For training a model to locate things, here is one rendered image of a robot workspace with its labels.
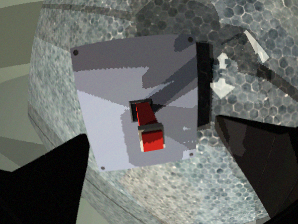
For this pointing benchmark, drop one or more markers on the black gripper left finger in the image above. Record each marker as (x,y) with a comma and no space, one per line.
(47,190)

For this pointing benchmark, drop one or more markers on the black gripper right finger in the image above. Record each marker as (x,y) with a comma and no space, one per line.
(267,155)

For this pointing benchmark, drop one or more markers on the dark red square peg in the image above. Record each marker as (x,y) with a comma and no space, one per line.
(151,132)

